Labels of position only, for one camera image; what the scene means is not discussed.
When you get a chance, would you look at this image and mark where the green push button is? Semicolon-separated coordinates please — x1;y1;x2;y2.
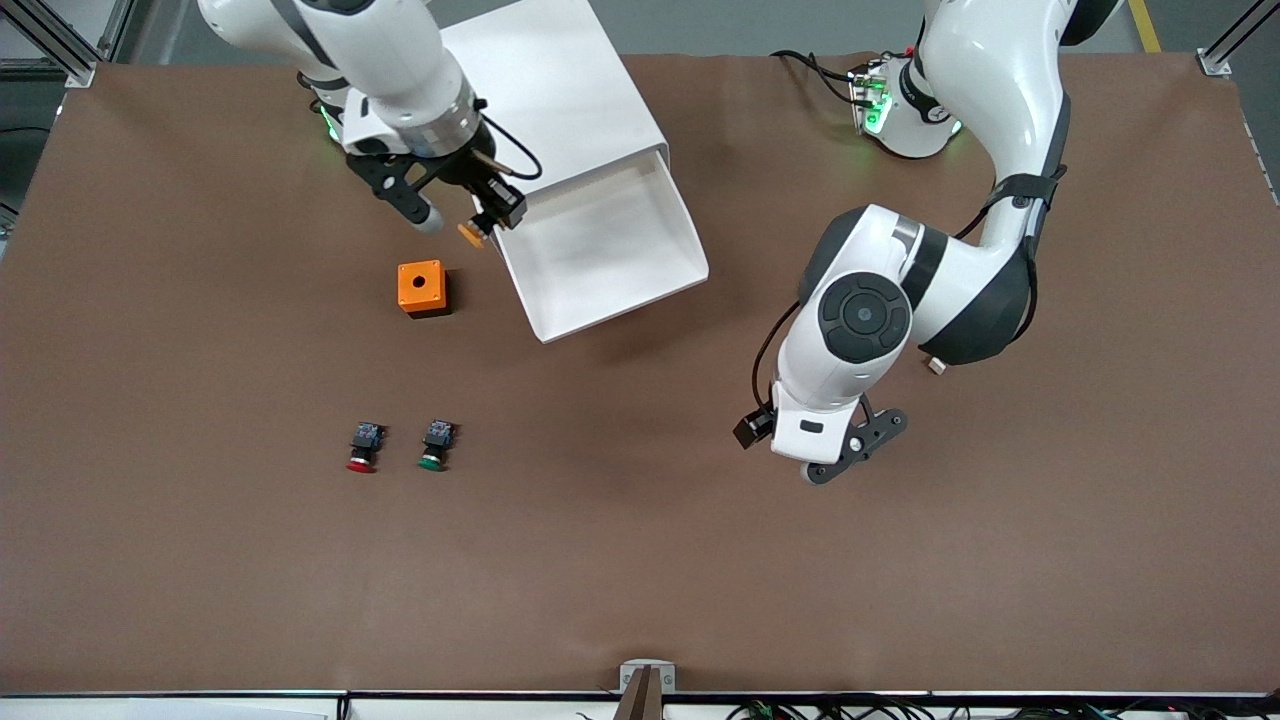
417;419;459;473

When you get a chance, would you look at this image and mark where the red push button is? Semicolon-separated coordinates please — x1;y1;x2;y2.
346;421;389;475

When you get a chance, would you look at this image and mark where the orange box with hole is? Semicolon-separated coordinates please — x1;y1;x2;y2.
397;260;452;320

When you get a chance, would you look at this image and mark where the brown table cover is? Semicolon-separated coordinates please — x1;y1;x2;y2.
0;50;1280;696

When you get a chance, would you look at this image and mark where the brown pole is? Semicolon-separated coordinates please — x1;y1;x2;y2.
612;668;666;720

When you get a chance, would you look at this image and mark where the grey mount bracket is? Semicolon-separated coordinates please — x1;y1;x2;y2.
619;659;677;696

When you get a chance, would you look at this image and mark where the black cable bundle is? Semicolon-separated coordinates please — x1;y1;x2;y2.
575;695;1280;720

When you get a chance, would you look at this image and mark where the black left base cable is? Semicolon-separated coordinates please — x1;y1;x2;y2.
770;50;861;106

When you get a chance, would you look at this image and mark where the aluminium frame post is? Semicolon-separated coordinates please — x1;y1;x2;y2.
0;0;136;89
1197;0;1280;79

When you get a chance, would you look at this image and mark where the white table edge rail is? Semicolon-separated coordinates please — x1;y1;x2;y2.
0;690;1280;720

